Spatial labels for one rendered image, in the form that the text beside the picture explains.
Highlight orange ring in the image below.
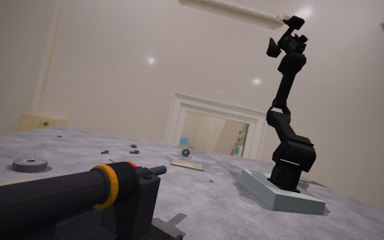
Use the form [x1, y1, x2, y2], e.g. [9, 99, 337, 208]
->
[92, 164, 119, 210]

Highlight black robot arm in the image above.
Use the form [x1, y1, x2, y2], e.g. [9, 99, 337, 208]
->
[266, 33, 317, 194]

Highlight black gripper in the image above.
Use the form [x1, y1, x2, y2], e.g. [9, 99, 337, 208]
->
[266, 15, 305, 58]

